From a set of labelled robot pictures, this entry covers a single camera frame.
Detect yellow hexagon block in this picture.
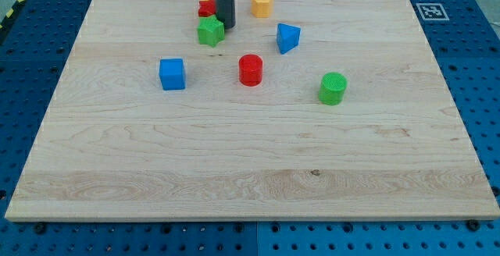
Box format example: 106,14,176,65
251,0,273,18

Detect blue triangle block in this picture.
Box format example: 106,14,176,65
277,23,301,55

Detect green star block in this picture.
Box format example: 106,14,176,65
197,15,225,48

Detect red cylinder block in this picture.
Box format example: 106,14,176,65
238,54,263,87

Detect blue cube block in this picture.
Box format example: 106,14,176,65
159,59,186,91

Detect green cylinder block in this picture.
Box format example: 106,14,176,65
318,72,348,105

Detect wooden board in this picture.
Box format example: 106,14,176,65
5,0,499,222

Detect yellow black hazard tape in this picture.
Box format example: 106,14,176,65
1,0,27,31

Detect white fiducial marker tag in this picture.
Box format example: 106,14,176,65
416,2,449,21

